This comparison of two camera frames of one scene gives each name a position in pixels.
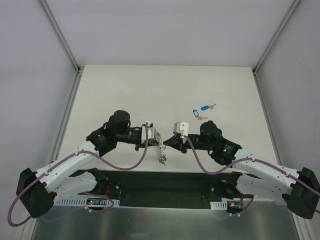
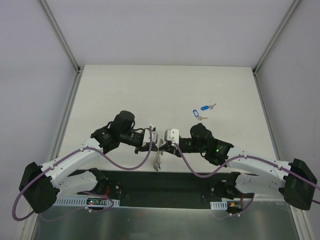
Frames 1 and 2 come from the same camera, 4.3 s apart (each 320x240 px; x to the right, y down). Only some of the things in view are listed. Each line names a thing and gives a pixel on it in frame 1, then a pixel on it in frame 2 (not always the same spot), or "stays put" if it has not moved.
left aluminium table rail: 59,136 stays put
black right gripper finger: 173,141 to 166,147
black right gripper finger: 177,146 to 175,152
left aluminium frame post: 59,35 stays put
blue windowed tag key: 196,114 stays put
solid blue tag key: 205,107 stays put
